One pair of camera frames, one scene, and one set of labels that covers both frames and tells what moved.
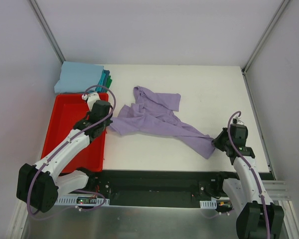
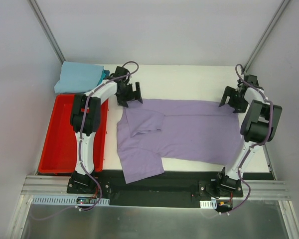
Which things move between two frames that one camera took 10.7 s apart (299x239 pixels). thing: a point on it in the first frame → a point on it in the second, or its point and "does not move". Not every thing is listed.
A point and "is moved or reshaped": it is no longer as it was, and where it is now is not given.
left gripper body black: (105, 122) → (129, 95)
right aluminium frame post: (279, 13) does not move
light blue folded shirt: (75, 77) does not move
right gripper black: (220, 139) → (232, 97)
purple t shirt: (152, 114) is moved or reshaped
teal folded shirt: (98, 89) does not move
